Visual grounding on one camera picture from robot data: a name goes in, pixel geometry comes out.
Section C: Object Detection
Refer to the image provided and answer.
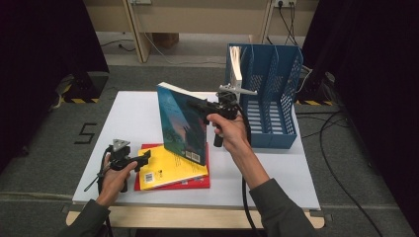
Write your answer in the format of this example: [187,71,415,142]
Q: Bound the white floor cable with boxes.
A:
[143,33,228,66]

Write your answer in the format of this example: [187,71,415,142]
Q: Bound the black stand base hazard tape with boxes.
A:
[294,70,338,107]

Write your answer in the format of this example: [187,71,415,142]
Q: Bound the person's right hand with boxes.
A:
[207,113,253,157]

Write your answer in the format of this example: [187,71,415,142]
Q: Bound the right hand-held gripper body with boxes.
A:
[210,83,258,148]

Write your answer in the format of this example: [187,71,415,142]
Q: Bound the blue file rack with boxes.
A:
[224,42,304,150]

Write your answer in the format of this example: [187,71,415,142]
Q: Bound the yellow book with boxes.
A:
[137,144,210,192]

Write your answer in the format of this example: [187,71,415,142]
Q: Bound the black curtain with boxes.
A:
[300,0,419,228]
[0,0,111,172]

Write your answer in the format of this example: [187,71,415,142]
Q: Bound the red book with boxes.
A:
[133,142,211,192]

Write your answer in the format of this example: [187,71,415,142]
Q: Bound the brown cardboard box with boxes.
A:
[152,33,181,49]

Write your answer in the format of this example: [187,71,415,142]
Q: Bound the person's left hand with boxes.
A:
[96,155,138,206]

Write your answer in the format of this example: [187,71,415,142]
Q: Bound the blue illustrated book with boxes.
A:
[156,81,219,167]

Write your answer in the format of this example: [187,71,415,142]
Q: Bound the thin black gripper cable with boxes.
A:
[83,146,115,237]

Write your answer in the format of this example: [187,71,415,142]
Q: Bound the thick black gripper cable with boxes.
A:
[235,103,263,237]

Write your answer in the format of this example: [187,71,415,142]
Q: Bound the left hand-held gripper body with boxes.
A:
[106,139,132,194]

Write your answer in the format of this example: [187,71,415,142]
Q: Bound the black box with hazard tape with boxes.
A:
[60,70,111,105]

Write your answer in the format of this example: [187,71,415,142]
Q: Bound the light wooden desk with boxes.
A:
[82,0,320,64]

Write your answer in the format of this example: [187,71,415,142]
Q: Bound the short black floor cable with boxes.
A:
[99,39,136,52]

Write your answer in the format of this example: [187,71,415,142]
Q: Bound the black socket cables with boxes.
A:
[266,2,300,46]

